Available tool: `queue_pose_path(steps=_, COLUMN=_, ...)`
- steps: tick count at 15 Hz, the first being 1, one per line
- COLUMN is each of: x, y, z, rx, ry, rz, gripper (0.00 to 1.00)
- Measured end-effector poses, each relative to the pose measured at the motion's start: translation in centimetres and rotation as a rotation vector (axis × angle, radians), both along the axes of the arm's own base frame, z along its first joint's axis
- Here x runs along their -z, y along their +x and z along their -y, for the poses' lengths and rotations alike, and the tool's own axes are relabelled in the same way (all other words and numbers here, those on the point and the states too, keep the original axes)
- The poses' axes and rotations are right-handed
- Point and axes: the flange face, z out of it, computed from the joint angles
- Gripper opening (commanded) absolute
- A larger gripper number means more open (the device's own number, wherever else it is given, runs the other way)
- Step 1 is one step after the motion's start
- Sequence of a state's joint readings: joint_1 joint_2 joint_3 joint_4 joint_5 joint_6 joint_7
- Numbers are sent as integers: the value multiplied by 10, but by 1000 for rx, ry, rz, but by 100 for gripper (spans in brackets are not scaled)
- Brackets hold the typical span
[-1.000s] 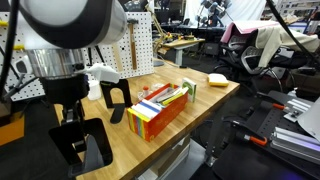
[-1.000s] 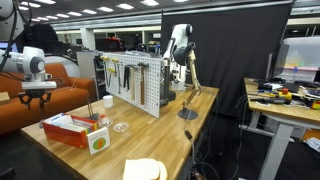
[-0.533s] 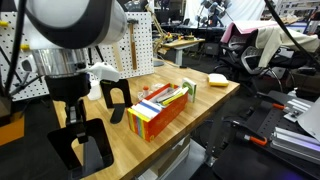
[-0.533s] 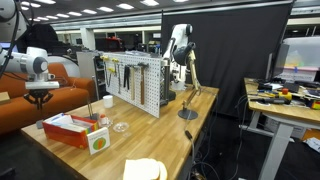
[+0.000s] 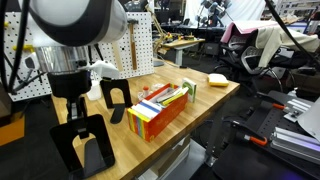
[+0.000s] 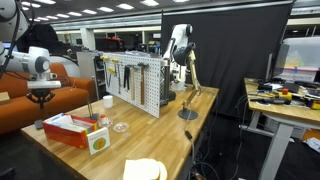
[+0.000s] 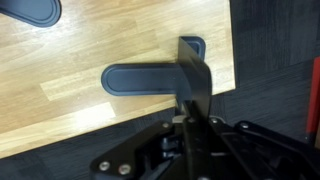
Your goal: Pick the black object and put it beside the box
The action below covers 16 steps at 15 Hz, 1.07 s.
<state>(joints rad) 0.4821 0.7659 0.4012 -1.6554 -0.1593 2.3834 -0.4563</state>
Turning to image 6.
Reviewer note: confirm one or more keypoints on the long steel wrench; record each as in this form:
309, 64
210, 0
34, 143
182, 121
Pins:
119, 78

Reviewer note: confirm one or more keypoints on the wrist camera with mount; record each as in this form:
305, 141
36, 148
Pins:
43, 84

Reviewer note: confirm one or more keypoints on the white book with teal stripe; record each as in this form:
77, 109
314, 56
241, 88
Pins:
78, 126

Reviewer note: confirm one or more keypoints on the black pliers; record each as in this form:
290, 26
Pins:
126, 76

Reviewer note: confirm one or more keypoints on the clear glass dish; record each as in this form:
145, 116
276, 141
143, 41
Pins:
120, 127

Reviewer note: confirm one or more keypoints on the computer monitor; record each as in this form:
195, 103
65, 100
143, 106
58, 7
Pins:
300, 56

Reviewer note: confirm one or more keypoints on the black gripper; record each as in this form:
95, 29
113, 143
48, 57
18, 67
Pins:
41, 92

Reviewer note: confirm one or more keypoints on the black bulky backrest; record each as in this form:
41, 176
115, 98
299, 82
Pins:
43, 36

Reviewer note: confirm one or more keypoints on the small wooden box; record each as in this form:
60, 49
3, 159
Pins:
4, 97

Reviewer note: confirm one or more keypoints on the grey shelf cabinet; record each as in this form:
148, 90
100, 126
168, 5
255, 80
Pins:
85, 66

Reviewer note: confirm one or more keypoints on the white paper cup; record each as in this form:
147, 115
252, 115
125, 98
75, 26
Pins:
107, 101

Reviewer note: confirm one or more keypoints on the small clear bottle red cap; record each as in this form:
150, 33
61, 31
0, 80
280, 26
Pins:
103, 120

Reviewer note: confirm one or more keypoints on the orange sofa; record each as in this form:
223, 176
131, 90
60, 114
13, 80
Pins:
66, 96

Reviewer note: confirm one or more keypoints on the yellow sponge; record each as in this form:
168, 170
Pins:
143, 170

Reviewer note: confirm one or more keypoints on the black pegboard stand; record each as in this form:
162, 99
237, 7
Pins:
165, 83

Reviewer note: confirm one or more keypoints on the yellow red emergency stop button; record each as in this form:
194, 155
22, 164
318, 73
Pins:
285, 96

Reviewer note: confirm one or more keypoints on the black hand tool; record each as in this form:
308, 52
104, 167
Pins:
270, 100

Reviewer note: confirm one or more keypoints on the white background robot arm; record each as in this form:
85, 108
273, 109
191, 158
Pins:
180, 35

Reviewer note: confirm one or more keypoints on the wooden desk white legs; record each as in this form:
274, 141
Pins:
283, 111

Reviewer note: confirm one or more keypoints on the ceiling light panel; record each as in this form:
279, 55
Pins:
106, 9
150, 2
125, 6
89, 11
75, 14

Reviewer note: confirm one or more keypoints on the black curtain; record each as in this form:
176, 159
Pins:
233, 50

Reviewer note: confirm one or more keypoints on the white pegboard panel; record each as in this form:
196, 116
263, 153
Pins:
151, 90

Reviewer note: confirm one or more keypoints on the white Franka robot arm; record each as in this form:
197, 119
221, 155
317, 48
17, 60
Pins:
20, 61

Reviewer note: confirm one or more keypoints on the colourful cardboard book box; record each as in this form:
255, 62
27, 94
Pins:
66, 138

